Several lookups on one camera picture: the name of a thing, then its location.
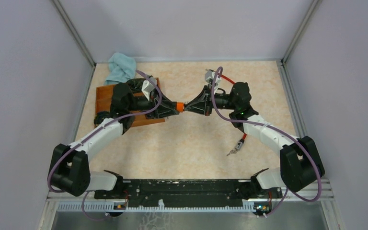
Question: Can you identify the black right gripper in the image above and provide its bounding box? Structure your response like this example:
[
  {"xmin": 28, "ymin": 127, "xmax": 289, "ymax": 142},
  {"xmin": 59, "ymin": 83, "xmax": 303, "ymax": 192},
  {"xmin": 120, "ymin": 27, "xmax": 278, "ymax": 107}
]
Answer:
[{"xmin": 183, "ymin": 84, "xmax": 237, "ymax": 117}]

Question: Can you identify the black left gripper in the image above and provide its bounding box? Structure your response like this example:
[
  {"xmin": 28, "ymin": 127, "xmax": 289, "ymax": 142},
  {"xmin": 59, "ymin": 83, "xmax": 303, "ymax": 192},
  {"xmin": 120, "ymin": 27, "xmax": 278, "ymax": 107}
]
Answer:
[{"xmin": 128, "ymin": 86, "xmax": 181, "ymax": 119}]

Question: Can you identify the orange black padlock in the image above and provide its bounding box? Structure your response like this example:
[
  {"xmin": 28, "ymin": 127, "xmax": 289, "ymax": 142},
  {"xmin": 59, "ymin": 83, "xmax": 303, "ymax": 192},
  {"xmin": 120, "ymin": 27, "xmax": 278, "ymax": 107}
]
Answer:
[{"xmin": 175, "ymin": 102, "xmax": 185, "ymax": 113}]

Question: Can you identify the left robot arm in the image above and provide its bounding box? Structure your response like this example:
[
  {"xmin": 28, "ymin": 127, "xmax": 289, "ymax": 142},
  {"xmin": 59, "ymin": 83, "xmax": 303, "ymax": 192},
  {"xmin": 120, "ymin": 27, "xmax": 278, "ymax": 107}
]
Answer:
[{"xmin": 47, "ymin": 80, "xmax": 184, "ymax": 198}]

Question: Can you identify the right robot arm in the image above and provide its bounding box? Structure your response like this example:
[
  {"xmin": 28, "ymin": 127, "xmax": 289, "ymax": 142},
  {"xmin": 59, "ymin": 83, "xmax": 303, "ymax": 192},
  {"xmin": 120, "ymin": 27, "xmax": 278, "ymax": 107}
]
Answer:
[{"xmin": 184, "ymin": 82, "xmax": 325, "ymax": 197}]

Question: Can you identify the dark patterned tie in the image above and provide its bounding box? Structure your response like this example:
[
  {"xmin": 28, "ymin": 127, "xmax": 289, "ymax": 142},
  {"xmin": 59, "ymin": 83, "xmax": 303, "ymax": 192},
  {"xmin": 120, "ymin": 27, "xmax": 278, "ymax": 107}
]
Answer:
[{"xmin": 124, "ymin": 78, "xmax": 145, "ymax": 93}]

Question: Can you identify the light blue towel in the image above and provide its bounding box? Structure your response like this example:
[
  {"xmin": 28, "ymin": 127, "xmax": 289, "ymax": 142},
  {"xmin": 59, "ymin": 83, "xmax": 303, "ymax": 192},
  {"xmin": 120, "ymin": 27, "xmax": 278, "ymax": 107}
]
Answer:
[{"xmin": 104, "ymin": 52, "xmax": 137, "ymax": 86}]

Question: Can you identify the wooden divided tray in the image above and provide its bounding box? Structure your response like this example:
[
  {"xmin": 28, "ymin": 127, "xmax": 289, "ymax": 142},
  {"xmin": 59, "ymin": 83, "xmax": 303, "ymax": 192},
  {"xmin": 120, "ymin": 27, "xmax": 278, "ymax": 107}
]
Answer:
[{"xmin": 95, "ymin": 85, "xmax": 165, "ymax": 127}]

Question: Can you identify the rolled tie at tray corner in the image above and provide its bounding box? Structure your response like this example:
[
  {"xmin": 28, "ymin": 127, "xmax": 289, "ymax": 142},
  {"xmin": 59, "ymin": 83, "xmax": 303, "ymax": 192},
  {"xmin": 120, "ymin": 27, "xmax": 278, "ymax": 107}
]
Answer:
[{"xmin": 93, "ymin": 111, "xmax": 110, "ymax": 127}]

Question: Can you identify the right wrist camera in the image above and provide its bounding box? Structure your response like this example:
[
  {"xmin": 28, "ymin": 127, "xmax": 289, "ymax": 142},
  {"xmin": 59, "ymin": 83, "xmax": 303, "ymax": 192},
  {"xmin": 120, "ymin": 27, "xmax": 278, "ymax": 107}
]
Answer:
[{"xmin": 205, "ymin": 69, "xmax": 221, "ymax": 86}]

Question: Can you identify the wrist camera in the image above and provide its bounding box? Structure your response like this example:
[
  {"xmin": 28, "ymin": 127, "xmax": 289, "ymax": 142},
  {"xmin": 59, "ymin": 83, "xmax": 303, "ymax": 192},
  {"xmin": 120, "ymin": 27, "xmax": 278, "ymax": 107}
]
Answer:
[
  {"xmin": 205, "ymin": 69, "xmax": 221, "ymax": 86},
  {"xmin": 141, "ymin": 76, "xmax": 157, "ymax": 101}
]

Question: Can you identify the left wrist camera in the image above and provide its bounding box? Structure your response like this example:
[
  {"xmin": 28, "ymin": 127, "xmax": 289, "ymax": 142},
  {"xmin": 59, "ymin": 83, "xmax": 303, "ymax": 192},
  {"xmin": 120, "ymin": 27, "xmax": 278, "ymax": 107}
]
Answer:
[{"xmin": 141, "ymin": 76, "xmax": 157, "ymax": 101}]

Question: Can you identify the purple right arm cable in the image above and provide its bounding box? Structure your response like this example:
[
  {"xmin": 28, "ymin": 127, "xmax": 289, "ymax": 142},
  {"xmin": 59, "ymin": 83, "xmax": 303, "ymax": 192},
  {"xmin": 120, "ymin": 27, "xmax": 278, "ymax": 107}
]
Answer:
[{"xmin": 211, "ymin": 67, "xmax": 322, "ymax": 203}]

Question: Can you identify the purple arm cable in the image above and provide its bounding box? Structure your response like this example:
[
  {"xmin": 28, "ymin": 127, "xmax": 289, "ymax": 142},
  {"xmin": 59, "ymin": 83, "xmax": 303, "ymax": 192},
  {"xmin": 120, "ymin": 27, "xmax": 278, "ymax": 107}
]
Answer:
[
  {"xmin": 211, "ymin": 67, "xmax": 322, "ymax": 203},
  {"xmin": 46, "ymin": 69, "xmax": 163, "ymax": 193}
]

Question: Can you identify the red cable lock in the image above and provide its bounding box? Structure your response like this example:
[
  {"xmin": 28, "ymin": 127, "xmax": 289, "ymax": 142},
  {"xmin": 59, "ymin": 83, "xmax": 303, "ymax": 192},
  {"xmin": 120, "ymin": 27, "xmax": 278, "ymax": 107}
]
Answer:
[{"xmin": 209, "ymin": 75, "xmax": 247, "ymax": 156}]

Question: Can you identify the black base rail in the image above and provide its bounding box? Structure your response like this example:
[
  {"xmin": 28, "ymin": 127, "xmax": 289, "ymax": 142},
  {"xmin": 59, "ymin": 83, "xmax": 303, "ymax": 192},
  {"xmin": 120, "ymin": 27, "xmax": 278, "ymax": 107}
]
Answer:
[{"xmin": 94, "ymin": 179, "xmax": 283, "ymax": 207}]

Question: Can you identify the white slotted cable duct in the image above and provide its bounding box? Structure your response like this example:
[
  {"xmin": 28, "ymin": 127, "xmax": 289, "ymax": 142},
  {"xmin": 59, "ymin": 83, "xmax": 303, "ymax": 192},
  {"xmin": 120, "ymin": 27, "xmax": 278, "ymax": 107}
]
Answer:
[{"xmin": 57, "ymin": 200, "xmax": 271, "ymax": 215}]

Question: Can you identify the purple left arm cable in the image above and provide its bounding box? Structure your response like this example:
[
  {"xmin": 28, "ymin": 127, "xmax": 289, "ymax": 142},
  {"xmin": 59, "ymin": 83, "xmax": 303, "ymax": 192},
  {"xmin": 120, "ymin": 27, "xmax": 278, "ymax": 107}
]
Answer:
[{"xmin": 46, "ymin": 69, "xmax": 163, "ymax": 193}]

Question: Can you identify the aluminium frame post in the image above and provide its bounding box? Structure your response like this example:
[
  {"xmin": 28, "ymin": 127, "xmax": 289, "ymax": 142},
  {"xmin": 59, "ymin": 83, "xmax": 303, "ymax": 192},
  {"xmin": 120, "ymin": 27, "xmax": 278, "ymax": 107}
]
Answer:
[{"xmin": 50, "ymin": 0, "xmax": 96, "ymax": 68}]

